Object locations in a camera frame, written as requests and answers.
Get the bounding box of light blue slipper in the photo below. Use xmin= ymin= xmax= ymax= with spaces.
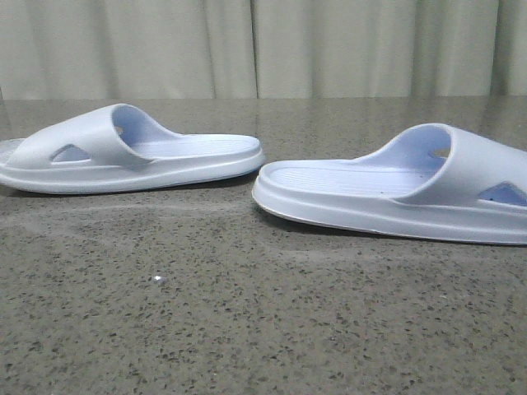
xmin=1 ymin=104 xmax=264 ymax=194
xmin=252 ymin=123 xmax=526 ymax=245

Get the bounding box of beige curtain backdrop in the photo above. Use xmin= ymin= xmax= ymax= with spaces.
xmin=1 ymin=1 xmax=526 ymax=100

